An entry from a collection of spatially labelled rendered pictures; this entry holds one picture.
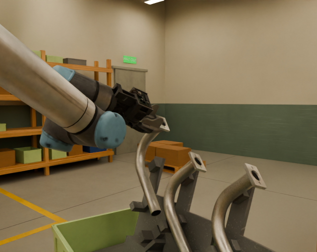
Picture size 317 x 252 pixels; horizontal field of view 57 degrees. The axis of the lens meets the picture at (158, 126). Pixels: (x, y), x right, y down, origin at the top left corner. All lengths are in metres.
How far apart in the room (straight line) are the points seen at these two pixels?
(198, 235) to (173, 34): 7.93
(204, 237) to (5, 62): 0.58
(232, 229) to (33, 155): 4.98
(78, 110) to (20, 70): 0.12
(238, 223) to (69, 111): 0.44
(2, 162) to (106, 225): 4.40
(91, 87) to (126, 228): 0.56
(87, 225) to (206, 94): 6.88
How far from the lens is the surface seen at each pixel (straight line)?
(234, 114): 7.32
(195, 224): 0.80
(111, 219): 1.05
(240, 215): 0.71
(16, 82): 0.50
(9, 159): 5.39
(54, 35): 6.41
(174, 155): 5.31
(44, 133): 0.70
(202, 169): 0.76
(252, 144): 7.19
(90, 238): 1.04
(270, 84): 6.99
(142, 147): 0.93
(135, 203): 0.94
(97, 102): 0.73
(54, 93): 0.52
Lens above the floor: 1.34
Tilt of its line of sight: 5 degrees down
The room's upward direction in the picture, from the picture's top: straight up
